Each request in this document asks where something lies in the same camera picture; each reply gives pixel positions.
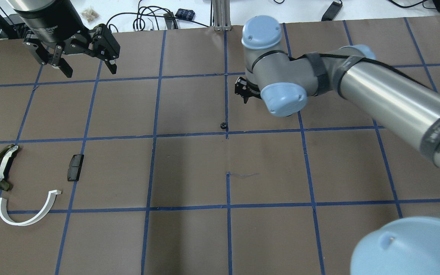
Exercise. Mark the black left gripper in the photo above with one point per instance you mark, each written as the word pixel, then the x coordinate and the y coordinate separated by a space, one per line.
pixel 50 23

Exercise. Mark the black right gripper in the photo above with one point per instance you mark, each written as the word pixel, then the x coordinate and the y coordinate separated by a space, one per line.
pixel 244 88

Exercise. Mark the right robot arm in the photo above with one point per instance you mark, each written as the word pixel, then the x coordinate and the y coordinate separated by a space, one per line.
pixel 407 246

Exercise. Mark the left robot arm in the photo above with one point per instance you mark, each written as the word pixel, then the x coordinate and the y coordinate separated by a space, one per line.
pixel 44 8

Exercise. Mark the black brake pad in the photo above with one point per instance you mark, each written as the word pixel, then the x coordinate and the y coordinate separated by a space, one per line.
pixel 75 166

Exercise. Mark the black power adapter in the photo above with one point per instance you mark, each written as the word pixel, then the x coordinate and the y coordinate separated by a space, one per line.
pixel 332 11

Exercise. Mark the aluminium frame post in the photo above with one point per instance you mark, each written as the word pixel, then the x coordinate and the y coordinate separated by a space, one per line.
pixel 221 20

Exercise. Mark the white curved plastic bracket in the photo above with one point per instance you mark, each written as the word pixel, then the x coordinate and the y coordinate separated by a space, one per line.
pixel 37 215

